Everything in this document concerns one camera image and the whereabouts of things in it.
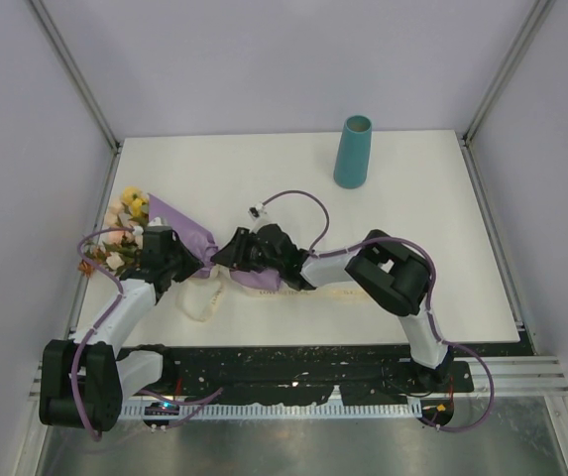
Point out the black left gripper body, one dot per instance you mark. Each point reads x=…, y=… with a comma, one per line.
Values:
x=169, y=261

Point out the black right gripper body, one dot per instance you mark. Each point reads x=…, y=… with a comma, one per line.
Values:
x=259, y=259

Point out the purple wrapping paper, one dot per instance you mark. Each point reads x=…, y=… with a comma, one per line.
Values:
x=201, y=243

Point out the cream printed ribbon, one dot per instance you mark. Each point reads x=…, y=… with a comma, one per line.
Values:
x=199, y=298

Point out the artificial flower bunch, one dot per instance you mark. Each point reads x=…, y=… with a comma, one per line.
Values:
x=116, y=247

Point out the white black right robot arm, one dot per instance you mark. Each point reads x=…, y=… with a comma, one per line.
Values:
x=388, y=269

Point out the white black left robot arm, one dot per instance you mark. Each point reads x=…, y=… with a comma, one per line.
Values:
x=86, y=378

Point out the teal ceramic vase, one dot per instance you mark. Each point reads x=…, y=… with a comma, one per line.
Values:
x=353, y=155

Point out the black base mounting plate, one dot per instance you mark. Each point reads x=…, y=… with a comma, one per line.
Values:
x=301, y=375

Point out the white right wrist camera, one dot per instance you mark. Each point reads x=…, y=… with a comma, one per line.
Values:
x=258, y=212

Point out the left aluminium frame post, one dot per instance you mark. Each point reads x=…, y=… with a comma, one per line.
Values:
x=47, y=23

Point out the aluminium frame post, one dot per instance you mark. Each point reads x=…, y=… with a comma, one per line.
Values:
x=47, y=23
x=520, y=44

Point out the white slotted cable duct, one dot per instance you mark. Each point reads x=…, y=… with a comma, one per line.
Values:
x=143, y=410

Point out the right aluminium frame post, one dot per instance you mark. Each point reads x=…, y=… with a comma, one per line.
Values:
x=520, y=44

